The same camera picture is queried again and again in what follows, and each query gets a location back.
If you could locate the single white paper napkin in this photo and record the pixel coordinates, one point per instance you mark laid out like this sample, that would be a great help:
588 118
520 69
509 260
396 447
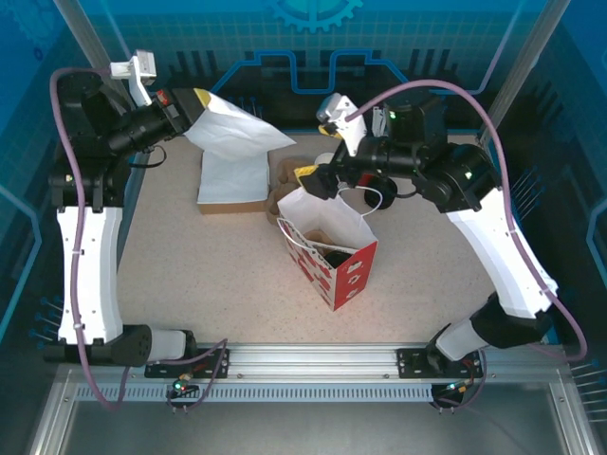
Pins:
227 128

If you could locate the black plastic cup lid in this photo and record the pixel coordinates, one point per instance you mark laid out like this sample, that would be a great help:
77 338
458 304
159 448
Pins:
337 260

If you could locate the red printed paper bag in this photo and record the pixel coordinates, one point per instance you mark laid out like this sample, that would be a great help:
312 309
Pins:
353 284

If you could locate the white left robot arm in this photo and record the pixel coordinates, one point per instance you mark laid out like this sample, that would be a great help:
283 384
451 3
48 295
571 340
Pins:
90 275

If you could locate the white paper cup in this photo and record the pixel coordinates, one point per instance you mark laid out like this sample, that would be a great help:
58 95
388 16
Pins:
325 158

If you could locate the brown pulp cup carrier stack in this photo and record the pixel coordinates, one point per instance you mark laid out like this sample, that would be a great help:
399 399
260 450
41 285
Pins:
284 170

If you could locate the white paper napkin stack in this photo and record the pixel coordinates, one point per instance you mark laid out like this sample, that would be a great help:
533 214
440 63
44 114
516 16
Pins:
232 180

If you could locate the small LED connector board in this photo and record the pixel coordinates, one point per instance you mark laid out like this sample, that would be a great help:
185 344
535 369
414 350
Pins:
182 387
455 387

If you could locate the grey metal base panel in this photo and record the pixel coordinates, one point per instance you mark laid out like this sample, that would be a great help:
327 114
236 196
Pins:
308 431

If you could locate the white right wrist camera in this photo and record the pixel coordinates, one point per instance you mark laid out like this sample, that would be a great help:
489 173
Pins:
348 128

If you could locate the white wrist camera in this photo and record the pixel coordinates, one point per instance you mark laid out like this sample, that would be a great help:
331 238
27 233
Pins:
140 71
348 128

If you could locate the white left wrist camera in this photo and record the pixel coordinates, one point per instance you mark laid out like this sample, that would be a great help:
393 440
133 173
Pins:
140 71

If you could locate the aluminium frame post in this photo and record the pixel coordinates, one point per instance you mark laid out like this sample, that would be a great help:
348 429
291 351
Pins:
517 66
92 28

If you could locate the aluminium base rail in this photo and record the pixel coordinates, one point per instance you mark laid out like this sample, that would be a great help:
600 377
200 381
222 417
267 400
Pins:
308 360

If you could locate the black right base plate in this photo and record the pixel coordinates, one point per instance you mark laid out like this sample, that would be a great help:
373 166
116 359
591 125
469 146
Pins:
412 362

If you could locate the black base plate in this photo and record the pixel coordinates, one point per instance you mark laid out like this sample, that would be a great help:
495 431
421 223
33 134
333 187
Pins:
412 362
166 372

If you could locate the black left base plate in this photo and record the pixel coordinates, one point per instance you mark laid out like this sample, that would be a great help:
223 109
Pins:
166 372

